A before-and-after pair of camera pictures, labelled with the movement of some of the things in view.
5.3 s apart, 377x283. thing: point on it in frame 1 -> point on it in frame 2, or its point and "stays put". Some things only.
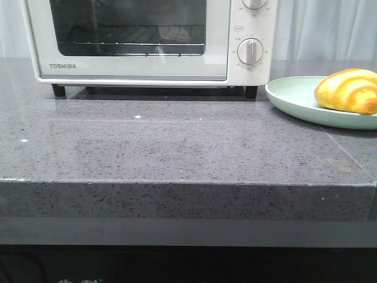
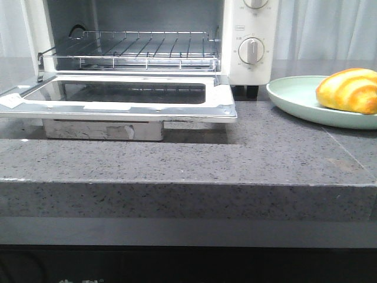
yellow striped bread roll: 353,90 stays put
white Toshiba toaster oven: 154,43 stays put
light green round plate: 296,95 stays put
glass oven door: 131,40 -> 199,98
